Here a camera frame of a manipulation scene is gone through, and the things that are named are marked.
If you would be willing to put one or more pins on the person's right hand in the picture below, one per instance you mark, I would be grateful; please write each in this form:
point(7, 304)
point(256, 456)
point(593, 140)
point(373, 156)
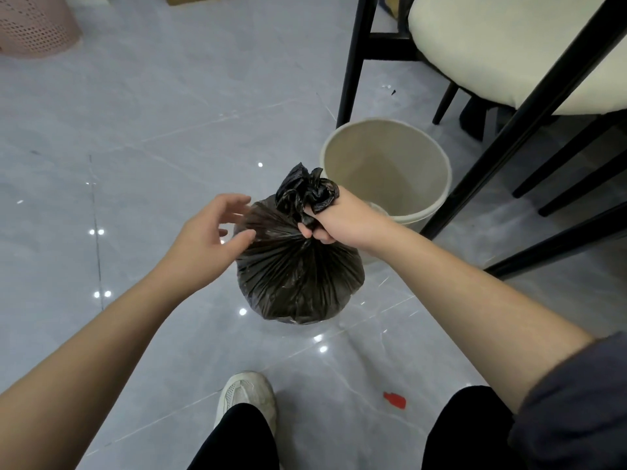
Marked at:
point(348, 220)

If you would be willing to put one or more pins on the person's left hand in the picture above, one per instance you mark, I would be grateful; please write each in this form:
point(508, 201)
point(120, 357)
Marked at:
point(201, 244)

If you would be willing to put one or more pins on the person's right fingers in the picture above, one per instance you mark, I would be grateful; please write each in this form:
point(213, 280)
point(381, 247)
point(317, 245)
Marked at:
point(313, 230)

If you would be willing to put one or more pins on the person's left thumb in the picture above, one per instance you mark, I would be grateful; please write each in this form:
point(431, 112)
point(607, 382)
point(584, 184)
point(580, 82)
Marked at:
point(239, 242)

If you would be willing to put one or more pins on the black garbage bag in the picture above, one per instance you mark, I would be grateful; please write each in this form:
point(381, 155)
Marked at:
point(299, 269)

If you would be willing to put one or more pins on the person's left forearm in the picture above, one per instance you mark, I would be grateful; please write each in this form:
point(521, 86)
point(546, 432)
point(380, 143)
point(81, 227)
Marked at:
point(83, 367)

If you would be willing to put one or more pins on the person's right forearm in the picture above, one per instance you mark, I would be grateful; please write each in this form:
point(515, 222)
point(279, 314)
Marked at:
point(480, 313)

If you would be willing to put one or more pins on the beige plastic waste bin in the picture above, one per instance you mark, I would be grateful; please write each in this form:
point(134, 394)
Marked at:
point(392, 171)

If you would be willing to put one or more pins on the white sneaker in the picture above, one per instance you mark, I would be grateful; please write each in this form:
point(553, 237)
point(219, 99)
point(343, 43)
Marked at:
point(247, 394)

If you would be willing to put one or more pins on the red scrap on floor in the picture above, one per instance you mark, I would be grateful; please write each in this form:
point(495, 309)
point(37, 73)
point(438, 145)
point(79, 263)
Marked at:
point(395, 400)

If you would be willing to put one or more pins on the person's black trouser legs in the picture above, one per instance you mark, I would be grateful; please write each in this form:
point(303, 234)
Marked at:
point(235, 440)

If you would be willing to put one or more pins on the black chair with cream cushion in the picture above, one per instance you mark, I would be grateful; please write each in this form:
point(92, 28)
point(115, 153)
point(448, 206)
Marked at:
point(509, 58)

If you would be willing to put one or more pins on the pink perforated laundry basket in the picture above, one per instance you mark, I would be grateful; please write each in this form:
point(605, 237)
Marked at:
point(34, 24)

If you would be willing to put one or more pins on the dark grey rolled sleeve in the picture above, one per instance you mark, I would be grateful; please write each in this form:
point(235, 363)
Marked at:
point(578, 406)

